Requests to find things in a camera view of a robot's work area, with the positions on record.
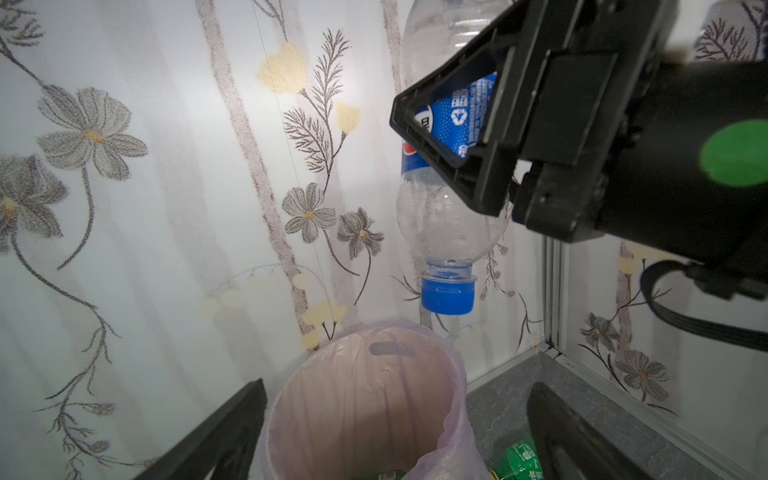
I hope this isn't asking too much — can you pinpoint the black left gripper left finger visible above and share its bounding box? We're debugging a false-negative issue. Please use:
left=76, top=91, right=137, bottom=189
left=138, top=379, right=267, bottom=480

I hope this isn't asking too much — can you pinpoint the pepsi bottle blue cap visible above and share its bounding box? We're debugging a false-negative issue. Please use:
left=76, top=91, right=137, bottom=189
left=396, top=1, right=510, bottom=316

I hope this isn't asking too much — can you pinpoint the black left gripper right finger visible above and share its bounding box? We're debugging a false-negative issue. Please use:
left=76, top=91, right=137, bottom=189
left=526, top=382, right=650, bottom=480

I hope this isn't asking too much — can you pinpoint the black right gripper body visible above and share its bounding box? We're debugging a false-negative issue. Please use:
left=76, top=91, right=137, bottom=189
left=479, top=1, right=676, bottom=242

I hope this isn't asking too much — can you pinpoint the green bottle yellow cap right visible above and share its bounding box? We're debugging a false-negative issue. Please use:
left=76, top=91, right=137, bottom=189
left=489, top=439, right=543, bottom=480

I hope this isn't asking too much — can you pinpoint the pink bin liner bag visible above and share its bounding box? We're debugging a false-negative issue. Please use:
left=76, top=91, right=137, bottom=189
left=257, top=320, right=489, bottom=479

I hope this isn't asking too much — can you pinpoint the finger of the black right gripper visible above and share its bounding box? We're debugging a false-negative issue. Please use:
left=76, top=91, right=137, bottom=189
left=396, top=1, right=524, bottom=218

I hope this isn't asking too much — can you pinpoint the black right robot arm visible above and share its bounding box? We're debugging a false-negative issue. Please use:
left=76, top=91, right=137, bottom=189
left=390, top=1, right=767, bottom=300

